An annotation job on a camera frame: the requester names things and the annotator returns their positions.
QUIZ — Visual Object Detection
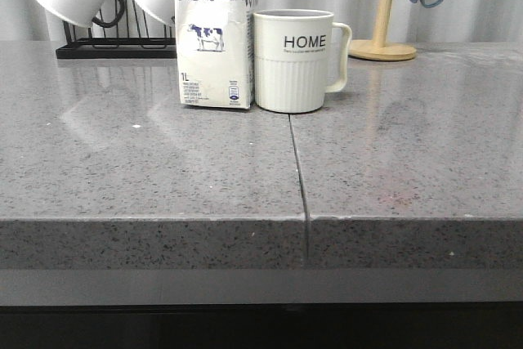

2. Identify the cream HOME mug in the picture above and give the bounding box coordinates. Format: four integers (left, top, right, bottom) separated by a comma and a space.
253, 9, 352, 114

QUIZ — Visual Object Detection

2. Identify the whole milk carton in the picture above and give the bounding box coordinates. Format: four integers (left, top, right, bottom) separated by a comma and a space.
175, 0, 258, 109

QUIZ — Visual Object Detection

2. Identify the wooden mug tree stand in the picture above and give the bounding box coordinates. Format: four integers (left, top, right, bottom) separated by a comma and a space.
349, 0, 417, 61

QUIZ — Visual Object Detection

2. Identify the black wire mug rack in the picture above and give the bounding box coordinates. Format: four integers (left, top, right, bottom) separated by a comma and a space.
56, 0, 176, 59

